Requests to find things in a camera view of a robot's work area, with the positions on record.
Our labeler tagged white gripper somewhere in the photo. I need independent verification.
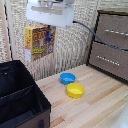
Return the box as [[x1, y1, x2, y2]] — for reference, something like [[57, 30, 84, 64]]
[[25, 0, 75, 43]]

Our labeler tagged granola bar box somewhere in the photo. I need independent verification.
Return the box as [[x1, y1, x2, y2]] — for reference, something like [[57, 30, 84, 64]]
[[24, 24, 57, 64]]

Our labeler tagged beige woven curtain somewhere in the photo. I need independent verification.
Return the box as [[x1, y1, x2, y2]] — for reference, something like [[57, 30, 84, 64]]
[[0, 0, 128, 82]]

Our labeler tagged blue bowl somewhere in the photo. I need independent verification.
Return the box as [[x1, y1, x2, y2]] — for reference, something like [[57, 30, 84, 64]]
[[59, 72, 77, 86]]

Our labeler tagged yellow bowl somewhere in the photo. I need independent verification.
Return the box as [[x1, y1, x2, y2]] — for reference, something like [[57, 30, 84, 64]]
[[66, 82, 87, 99]]

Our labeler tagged dark brown drawer cabinet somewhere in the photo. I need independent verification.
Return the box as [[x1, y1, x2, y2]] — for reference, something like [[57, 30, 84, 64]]
[[86, 9, 128, 84]]

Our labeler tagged black fabric storage box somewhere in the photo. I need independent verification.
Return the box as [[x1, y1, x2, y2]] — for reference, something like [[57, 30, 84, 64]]
[[0, 59, 53, 128]]

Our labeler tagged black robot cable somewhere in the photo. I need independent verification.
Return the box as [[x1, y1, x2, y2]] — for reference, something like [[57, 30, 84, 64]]
[[72, 20, 128, 52]]

